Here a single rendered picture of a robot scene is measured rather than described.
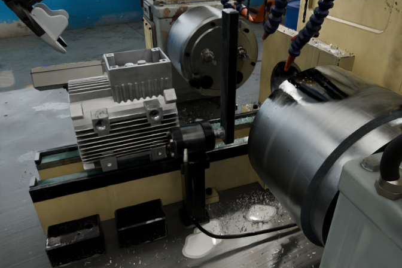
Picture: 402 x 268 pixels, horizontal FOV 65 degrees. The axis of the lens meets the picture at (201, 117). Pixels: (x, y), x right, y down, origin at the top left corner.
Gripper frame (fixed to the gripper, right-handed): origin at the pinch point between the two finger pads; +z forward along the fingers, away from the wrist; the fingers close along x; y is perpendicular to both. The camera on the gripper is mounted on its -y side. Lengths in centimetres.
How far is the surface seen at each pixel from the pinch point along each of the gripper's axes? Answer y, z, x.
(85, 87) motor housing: 0.2, 7.4, -8.0
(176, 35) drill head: 23.2, 21.3, 23.9
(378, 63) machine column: 52, 37, -20
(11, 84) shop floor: -134, 56, 303
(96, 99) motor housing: 0.6, 9.9, -10.0
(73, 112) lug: -3.3, 8.0, -13.3
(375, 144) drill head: 30, 21, -46
